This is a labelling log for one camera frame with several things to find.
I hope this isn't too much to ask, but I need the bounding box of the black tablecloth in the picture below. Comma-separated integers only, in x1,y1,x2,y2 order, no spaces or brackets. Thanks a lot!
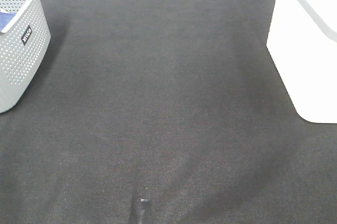
1,0,336,223

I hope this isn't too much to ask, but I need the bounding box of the black tape strip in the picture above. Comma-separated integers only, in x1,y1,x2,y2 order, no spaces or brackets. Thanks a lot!
138,199,151,224

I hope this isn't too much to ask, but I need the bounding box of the grey perforated plastic basket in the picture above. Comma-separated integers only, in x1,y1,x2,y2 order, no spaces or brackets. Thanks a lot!
1,0,51,113

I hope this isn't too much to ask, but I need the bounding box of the blue cloth in basket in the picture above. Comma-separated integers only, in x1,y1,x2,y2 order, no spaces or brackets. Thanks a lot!
1,8,16,33

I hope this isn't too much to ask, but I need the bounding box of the white plastic bin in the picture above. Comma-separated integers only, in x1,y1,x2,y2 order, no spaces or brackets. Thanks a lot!
266,0,336,124

